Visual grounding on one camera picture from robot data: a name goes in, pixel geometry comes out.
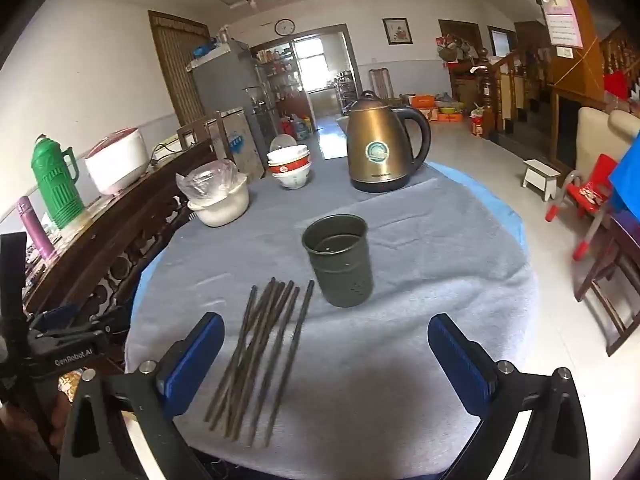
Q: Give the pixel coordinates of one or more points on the green thermos jug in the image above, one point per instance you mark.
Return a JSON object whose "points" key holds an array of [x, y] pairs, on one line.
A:
{"points": [[55, 185]]}

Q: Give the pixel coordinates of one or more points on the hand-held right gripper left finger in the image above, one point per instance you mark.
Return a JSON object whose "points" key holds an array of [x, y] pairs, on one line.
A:
{"points": [[192, 365]]}

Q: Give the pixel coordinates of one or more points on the bright blue cloth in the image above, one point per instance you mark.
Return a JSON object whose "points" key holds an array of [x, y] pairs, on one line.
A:
{"points": [[627, 170]]}

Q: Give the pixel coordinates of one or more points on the white rice cooker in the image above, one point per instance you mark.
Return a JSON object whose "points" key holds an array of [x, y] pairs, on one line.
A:
{"points": [[117, 160]]}

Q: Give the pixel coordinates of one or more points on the grey tablecloth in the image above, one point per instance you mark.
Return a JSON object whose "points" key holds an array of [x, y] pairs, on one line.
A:
{"points": [[400, 280]]}

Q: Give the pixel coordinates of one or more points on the person's left hand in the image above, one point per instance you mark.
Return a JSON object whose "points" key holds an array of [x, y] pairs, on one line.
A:
{"points": [[55, 417]]}

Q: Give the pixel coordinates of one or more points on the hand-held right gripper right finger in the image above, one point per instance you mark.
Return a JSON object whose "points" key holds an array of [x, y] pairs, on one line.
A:
{"points": [[460, 365]]}

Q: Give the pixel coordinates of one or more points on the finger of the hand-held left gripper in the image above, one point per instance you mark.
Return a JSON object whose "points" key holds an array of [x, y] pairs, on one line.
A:
{"points": [[75, 321]]}

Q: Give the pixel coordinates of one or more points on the dark wooden side table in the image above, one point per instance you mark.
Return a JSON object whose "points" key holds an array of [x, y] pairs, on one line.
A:
{"points": [[612, 280]]}

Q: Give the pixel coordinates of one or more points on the clear plastic bag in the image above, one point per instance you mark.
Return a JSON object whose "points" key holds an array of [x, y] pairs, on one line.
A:
{"points": [[207, 180]]}

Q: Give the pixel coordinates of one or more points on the slatted wooden chair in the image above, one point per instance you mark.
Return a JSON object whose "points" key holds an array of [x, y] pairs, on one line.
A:
{"points": [[380, 82]]}

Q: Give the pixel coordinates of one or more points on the carved dark wooden chair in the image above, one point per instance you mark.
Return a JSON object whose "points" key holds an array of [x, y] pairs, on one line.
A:
{"points": [[115, 240]]}

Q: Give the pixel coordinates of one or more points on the red child chair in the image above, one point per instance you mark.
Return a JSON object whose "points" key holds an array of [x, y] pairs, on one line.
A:
{"points": [[585, 195]]}

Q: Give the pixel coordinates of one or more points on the white chest freezer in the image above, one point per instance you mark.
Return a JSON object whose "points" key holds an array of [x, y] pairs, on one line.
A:
{"points": [[240, 140]]}

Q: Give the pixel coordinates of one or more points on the white bowl red rim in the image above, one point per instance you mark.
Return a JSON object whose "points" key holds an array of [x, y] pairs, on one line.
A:
{"points": [[290, 164]]}

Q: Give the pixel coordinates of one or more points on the grey metal chopstick holder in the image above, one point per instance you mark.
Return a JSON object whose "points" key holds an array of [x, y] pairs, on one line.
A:
{"points": [[337, 260]]}

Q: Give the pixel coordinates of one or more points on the round wall clock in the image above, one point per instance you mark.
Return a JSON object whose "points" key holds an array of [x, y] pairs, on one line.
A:
{"points": [[285, 26]]}

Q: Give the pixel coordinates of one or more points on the small white stool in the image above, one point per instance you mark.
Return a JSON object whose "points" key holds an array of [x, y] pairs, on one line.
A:
{"points": [[541, 175]]}

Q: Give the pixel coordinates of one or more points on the wooden stair railing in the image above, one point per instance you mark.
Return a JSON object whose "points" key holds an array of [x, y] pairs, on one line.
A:
{"points": [[495, 85]]}

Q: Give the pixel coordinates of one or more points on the beige armchair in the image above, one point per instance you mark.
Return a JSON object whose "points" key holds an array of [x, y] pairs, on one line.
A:
{"points": [[602, 140]]}

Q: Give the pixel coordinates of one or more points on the gold electric kettle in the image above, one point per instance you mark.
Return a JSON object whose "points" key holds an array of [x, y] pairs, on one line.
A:
{"points": [[382, 152]]}

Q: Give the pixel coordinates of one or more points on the bundle of dark chopsticks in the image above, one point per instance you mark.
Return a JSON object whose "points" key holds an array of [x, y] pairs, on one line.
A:
{"points": [[265, 355]]}

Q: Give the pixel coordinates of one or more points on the blue table cover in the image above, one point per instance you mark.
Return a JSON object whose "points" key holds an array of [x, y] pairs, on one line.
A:
{"points": [[495, 195]]}

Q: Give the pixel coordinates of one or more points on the white bowl red emblem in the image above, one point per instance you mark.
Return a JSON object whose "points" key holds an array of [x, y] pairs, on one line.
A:
{"points": [[291, 176]]}

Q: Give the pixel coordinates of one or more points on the white ceramic basin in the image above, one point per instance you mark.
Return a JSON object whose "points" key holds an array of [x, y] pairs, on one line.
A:
{"points": [[220, 210]]}

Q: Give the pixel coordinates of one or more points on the framed wall picture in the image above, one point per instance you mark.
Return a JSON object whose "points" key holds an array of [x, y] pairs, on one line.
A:
{"points": [[397, 31]]}

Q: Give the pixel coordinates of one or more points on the gold patterned cloth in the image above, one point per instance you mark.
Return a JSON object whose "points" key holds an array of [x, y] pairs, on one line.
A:
{"points": [[75, 385]]}

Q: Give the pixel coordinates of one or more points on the pink wall poster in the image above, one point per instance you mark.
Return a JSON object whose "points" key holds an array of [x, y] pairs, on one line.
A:
{"points": [[564, 22]]}

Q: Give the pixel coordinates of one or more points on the orange cardboard box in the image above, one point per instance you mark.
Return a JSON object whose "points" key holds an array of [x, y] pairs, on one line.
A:
{"points": [[425, 101]]}

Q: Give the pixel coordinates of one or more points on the plain white bowl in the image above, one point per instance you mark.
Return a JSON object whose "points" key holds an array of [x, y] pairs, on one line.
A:
{"points": [[289, 152]]}

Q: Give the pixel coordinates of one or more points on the purple thermos bottle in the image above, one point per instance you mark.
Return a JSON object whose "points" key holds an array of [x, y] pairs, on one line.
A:
{"points": [[35, 230]]}

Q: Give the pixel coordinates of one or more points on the grey refrigerator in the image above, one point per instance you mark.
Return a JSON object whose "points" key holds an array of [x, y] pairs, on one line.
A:
{"points": [[225, 80]]}

